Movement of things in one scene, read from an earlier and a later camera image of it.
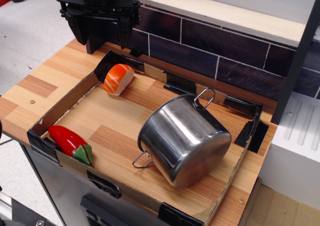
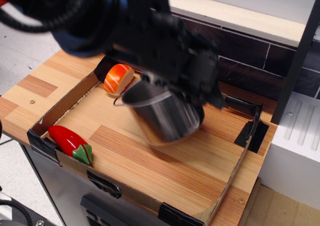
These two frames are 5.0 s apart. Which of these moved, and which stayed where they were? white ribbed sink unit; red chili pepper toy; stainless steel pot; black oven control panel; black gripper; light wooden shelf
Moved: stainless steel pot; black gripper
Stayed: black oven control panel; light wooden shelf; white ribbed sink unit; red chili pepper toy
